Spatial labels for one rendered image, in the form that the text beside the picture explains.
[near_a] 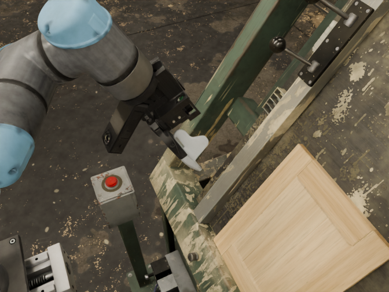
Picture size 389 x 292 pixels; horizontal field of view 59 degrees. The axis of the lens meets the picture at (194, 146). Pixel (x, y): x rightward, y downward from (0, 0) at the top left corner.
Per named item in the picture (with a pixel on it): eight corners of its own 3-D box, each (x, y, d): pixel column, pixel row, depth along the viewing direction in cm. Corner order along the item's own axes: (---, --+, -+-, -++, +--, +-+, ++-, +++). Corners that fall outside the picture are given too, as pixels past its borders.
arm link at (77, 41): (33, 0, 44) (87, -30, 41) (91, 55, 52) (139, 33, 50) (24, 45, 40) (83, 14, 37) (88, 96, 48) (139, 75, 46)
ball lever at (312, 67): (309, 72, 83) (264, 44, 79) (320, 59, 81) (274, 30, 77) (314, 79, 79) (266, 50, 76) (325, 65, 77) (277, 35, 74)
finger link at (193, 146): (223, 161, 61) (193, 120, 58) (197, 180, 61) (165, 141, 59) (221, 154, 64) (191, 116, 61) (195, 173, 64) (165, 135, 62)
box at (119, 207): (101, 203, 129) (89, 175, 116) (131, 192, 133) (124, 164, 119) (109, 230, 122) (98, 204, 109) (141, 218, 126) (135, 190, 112)
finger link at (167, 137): (188, 157, 58) (156, 117, 56) (180, 163, 59) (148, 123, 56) (186, 149, 63) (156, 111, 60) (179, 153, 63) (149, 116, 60)
